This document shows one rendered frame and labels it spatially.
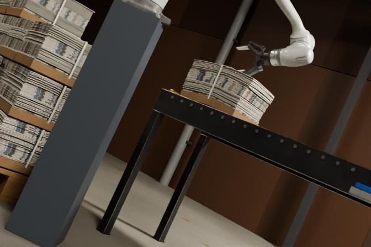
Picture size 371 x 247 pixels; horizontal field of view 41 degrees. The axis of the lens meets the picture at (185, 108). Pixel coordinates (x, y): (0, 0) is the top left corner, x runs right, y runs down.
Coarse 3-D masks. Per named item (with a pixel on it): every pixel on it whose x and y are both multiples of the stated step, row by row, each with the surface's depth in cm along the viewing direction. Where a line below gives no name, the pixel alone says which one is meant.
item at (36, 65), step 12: (0, 48) 271; (24, 60) 231; (36, 60) 222; (48, 72) 226; (60, 72) 229; (72, 84) 234; (0, 108) 231; (12, 108) 220; (24, 120) 225; (36, 120) 228; (0, 156) 222; (12, 168) 226; (24, 168) 229
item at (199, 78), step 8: (200, 64) 266; (208, 64) 263; (216, 64) 260; (192, 72) 267; (200, 72) 264; (208, 72) 261; (192, 80) 265; (200, 80) 262; (208, 80) 259; (184, 88) 266; (192, 88) 263; (200, 88) 260
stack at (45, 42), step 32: (0, 32) 283; (32, 32) 243; (64, 32) 227; (64, 64) 229; (0, 96) 238; (32, 96) 225; (64, 96) 233; (0, 128) 220; (32, 128) 228; (32, 160) 231; (0, 192) 227
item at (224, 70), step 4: (216, 68) 260; (224, 68) 257; (228, 68) 256; (216, 72) 259; (220, 72) 258; (224, 72) 256; (216, 76) 258; (220, 76) 256; (224, 76) 256; (212, 80) 258; (216, 80) 257; (220, 80) 256; (212, 84) 257; (216, 84) 256; (208, 88) 258; (216, 88) 255; (208, 92) 257; (212, 92) 256; (212, 96) 255; (204, 104) 258
